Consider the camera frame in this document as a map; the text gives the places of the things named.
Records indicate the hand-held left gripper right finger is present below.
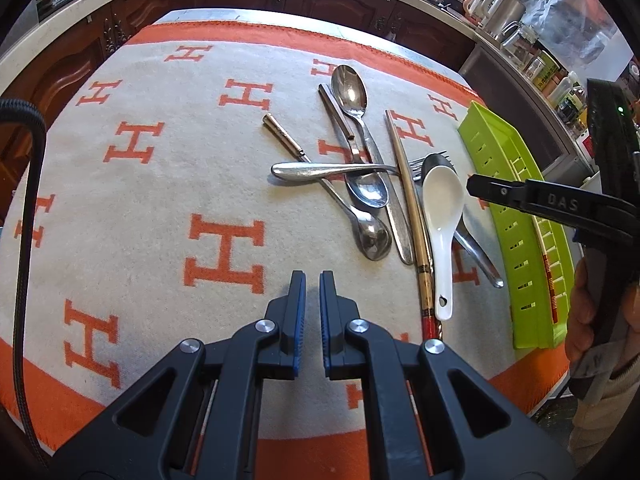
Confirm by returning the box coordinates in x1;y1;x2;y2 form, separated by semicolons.
320;270;576;480

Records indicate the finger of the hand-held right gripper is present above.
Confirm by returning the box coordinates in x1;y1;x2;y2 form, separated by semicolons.
466;174;626;243

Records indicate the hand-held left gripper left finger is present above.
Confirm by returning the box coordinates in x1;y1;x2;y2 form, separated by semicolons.
50;270;307;480

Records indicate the green plastic utensil tray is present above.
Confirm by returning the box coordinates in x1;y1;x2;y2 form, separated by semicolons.
457;101;576;350

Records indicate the white ceramic soup spoon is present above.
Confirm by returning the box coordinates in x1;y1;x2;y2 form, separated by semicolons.
421;165;467;322

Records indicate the metal soup spoon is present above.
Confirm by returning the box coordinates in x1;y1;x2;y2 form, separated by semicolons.
420;152;506;290

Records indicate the pair of brown chopsticks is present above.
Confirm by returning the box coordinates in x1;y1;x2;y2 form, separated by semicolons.
384;109;441;343

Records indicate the gold-handled small spoon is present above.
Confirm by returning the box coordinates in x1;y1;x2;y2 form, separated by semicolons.
262;114;393;262

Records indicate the bundle of red-banded bamboo chopsticks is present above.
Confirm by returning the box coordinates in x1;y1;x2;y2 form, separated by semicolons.
537;237;563;326

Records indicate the dark-handled metal spoon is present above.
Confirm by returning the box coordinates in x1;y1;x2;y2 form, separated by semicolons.
318;83;391;209

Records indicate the metal fork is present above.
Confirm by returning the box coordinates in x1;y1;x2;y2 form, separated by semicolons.
270;152;426;183

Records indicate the large metal spoon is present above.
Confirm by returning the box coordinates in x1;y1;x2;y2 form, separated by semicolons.
331;64;416;266

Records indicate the person's right hand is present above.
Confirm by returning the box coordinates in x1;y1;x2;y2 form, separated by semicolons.
565;260;640;377

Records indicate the dark sauce bottle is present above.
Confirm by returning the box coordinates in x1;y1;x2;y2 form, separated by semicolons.
557;87;588;123

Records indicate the white plastic bottle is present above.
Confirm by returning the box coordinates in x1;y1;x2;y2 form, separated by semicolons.
547;72;578;106

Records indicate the silver kitchen appliance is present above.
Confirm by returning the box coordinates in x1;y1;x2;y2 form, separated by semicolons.
459;42;588;181

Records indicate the green-labelled jar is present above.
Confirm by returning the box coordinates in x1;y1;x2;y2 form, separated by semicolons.
532;52;561;88

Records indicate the glass teapot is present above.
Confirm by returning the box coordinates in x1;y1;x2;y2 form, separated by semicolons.
500;20;538;61

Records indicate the clear plastic bag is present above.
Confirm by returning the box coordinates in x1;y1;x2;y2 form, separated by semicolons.
520;0;636;68

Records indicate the pink and white kettle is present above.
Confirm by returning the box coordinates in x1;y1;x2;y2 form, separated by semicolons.
462;0;488;26

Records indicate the orange letter-print blanket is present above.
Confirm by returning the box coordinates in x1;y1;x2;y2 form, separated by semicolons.
0;22;571;480

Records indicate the white kitchen countertop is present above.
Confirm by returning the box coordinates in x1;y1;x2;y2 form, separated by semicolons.
0;0;501;81

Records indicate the black braided cable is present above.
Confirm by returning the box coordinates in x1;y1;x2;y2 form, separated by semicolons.
0;100;51;456

